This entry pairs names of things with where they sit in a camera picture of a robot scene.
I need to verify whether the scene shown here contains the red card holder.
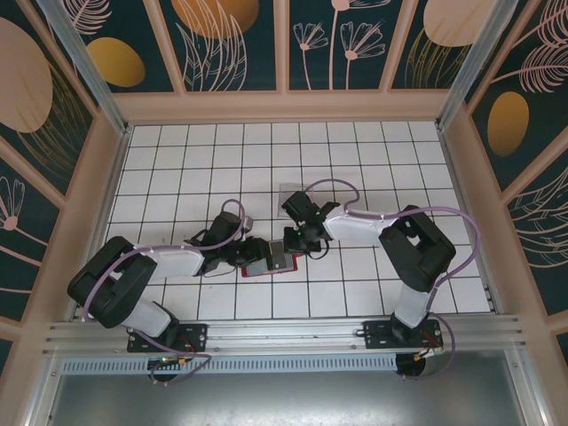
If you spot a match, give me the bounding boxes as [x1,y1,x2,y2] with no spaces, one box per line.
[241,251,297,280]

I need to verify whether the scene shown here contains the clear acrylic card stand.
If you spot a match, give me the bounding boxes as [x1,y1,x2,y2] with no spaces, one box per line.
[278,182,319,219]

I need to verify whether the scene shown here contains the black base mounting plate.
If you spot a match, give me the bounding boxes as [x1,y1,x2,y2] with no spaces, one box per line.
[362,319,444,351]
[127,322,209,354]

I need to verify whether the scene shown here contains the grey metal sheet panel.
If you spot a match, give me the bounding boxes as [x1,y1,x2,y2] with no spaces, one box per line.
[26,350,549,426]

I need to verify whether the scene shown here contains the thin black cable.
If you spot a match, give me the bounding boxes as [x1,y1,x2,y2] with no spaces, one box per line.
[307,239,330,261]
[201,261,237,280]

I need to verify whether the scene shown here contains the purple cable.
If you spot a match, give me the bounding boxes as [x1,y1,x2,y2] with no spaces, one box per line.
[304,177,483,383]
[82,199,248,386]

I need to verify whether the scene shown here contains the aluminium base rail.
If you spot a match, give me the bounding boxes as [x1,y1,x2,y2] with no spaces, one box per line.
[42,313,532,356]

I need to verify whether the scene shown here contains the grey slotted cable duct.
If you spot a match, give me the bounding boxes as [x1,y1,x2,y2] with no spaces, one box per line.
[59,353,399,375]

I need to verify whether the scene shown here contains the aluminium frame post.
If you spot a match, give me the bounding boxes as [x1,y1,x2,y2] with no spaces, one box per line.
[437,0,518,130]
[35,0,130,136]

